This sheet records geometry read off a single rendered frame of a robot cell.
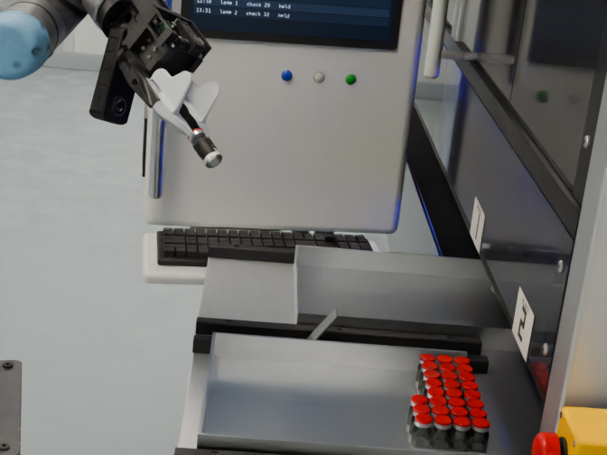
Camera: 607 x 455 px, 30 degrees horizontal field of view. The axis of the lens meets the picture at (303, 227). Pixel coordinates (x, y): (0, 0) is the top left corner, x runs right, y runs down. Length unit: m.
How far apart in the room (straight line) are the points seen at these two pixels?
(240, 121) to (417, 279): 0.50
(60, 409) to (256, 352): 1.68
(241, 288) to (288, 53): 0.54
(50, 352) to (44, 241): 0.88
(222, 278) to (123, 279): 2.19
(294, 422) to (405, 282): 0.50
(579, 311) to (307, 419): 0.39
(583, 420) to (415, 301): 0.63
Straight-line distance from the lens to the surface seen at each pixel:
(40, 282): 3.91
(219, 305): 1.67
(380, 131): 2.16
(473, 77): 1.84
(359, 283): 1.79
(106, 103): 1.38
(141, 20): 1.35
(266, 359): 1.52
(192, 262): 1.99
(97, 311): 3.70
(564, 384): 1.22
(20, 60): 1.34
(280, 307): 1.68
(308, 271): 1.81
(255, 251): 1.83
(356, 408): 1.43
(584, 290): 1.17
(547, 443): 1.16
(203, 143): 1.27
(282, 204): 2.17
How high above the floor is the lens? 1.58
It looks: 20 degrees down
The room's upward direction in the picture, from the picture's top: 6 degrees clockwise
